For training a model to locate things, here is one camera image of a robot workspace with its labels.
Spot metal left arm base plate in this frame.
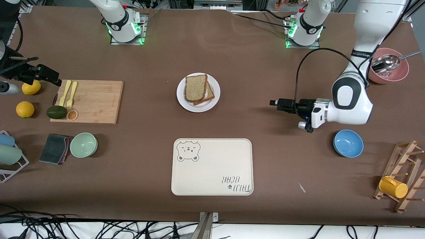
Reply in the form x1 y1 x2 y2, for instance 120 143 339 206
285 18 320 49

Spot yellow lemon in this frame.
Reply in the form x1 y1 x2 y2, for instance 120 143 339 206
22 80 42 96
16 101 35 118

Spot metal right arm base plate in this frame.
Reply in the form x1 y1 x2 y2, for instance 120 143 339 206
110 13 147 45

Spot plain brown bread slice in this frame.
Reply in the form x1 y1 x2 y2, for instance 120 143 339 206
185 74 208 102

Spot black floor cable tangle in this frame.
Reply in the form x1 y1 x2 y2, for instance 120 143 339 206
0 204 200 239

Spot grey equipment box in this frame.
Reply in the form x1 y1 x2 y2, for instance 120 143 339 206
194 0 243 10

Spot light blue cup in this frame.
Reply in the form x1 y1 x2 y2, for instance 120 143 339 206
0 133 15 147

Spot black cable on table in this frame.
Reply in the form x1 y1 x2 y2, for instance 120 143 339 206
231 10 293 30

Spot cream bear print tray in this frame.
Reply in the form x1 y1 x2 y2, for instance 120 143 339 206
171 138 254 196

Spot dark grey cloth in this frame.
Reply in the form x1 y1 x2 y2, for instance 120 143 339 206
39 133 71 165

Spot metal ladle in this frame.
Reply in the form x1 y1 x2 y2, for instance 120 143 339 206
370 51 421 73

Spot dark green avocado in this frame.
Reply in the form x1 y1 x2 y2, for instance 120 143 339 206
46 106 68 120

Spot pink bowl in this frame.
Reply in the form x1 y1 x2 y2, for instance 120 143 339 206
367 48 409 84

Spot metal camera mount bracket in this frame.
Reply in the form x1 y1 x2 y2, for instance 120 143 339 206
196 212 219 239

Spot pink cloth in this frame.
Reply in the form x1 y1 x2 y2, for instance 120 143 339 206
61 135 73 163

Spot wooden cutting board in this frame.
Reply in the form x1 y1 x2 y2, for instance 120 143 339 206
50 80 124 124

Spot pale green bowl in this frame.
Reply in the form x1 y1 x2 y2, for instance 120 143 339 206
70 132 98 158

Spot white round plate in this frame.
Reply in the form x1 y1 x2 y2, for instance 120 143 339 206
177 73 220 113

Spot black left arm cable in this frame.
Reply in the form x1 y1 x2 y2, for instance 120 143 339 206
294 48 353 120

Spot yellow plastic fork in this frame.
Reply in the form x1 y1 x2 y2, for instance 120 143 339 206
67 81 78 110

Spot white wire rack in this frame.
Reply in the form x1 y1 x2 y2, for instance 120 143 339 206
0 130 30 183

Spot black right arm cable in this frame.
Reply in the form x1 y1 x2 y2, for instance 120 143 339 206
15 18 24 52

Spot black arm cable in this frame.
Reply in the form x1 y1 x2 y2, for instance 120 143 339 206
294 48 353 120
15 18 24 52

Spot blue bowl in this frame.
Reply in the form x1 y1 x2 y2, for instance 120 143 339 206
333 129 364 158

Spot yellow plastic knife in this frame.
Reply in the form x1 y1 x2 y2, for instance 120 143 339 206
59 80 72 107

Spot yellow mug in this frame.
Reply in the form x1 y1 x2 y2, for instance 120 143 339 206
379 176 408 199

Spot wooden mug rack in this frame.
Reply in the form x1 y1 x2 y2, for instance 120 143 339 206
373 140 425 213

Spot pale green cup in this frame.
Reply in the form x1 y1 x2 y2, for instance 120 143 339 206
0 145 23 165

